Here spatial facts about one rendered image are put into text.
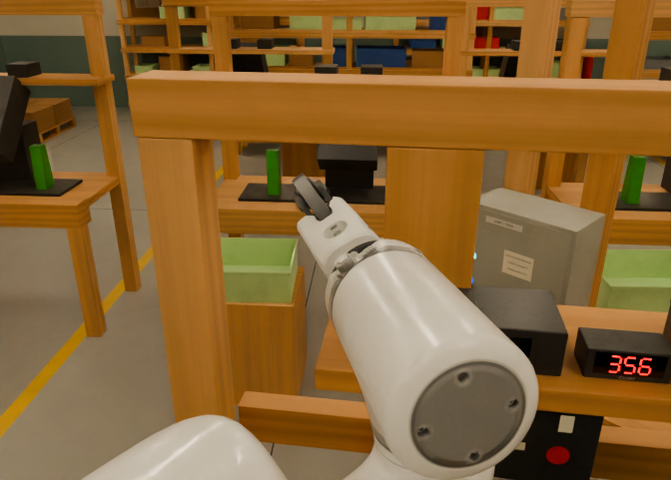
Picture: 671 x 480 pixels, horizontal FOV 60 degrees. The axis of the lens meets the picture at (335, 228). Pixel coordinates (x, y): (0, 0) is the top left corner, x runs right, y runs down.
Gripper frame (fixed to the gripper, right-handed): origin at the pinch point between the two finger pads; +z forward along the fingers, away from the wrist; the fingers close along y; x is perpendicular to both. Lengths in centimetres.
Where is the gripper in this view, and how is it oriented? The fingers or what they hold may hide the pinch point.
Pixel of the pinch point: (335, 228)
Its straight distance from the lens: 58.1
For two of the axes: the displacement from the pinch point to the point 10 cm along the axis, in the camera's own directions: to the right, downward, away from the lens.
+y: 5.5, 7.5, 3.6
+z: -2.1, -3.0, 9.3
